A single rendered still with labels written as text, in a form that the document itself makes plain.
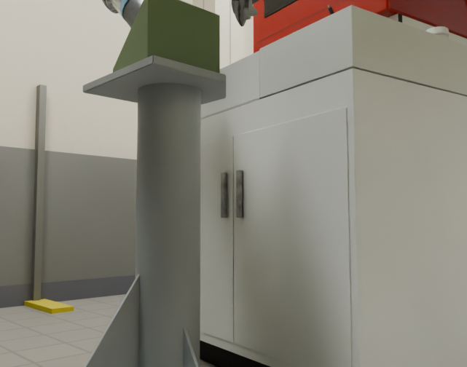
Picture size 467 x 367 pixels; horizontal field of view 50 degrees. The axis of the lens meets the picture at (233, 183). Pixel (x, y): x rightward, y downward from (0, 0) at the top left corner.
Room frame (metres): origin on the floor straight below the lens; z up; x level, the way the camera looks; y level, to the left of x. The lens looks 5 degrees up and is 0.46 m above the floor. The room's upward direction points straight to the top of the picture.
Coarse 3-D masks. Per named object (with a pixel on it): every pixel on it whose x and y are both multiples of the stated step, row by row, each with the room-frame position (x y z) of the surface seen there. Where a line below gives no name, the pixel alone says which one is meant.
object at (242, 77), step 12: (240, 60) 1.48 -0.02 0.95; (252, 60) 1.43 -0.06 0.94; (228, 72) 1.54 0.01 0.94; (240, 72) 1.48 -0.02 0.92; (252, 72) 1.43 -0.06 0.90; (228, 84) 1.54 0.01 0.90; (240, 84) 1.48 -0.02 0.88; (252, 84) 1.43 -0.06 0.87; (228, 96) 1.54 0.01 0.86; (240, 96) 1.48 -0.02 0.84; (252, 96) 1.43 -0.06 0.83; (204, 108) 1.66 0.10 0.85; (216, 108) 1.59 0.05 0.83
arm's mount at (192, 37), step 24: (144, 0) 1.13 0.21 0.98; (168, 0) 1.16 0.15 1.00; (144, 24) 1.13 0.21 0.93; (168, 24) 1.16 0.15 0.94; (192, 24) 1.21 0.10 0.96; (216, 24) 1.26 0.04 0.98; (144, 48) 1.13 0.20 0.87; (168, 48) 1.16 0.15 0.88; (192, 48) 1.21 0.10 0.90; (216, 48) 1.26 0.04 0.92
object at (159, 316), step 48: (144, 96) 1.20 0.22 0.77; (192, 96) 1.21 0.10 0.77; (144, 144) 1.20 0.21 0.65; (192, 144) 1.21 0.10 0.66; (144, 192) 1.20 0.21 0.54; (192, 192) 1.21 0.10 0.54; (144, 240) 1.20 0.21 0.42; (192, 240) 1.21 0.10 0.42; (144, 288) 1.19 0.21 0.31; (192, 288) 1.21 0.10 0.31; (144, 336) 1.19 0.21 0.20; (192, 336) 1.21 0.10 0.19
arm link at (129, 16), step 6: (126, 0) 1.31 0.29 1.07; (132, 0) 1.29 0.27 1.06; (138, 0) 1.28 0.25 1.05; (120, 6) 1.34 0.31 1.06; (126, 6) 1.31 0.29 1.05; (132, 6) 1.29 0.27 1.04; (138, 6) 1.27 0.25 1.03; (126, 12) 1.31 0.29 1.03; (132, 12) 1.29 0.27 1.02; (126, 18) 1.33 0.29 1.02; (132, 18) 1.29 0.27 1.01; (132, 24) 1.30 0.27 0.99
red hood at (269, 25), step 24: (264, 0) 2.31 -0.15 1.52; (288, 0) 2.17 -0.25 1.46; (312, 0) 2.04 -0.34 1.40; (336, 0) 1.93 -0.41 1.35; (360, 0) 1.83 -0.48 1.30; (384, 0) 1.74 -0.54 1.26; (408, 0) 1.79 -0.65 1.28; (432, 0) 1.87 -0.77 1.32; (456, 0) 1.96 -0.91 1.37; (264, 24) 2.31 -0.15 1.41; (288, 24) 2.17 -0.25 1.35; (432, 24) 1.87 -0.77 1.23; (456, 24) 1.96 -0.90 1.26
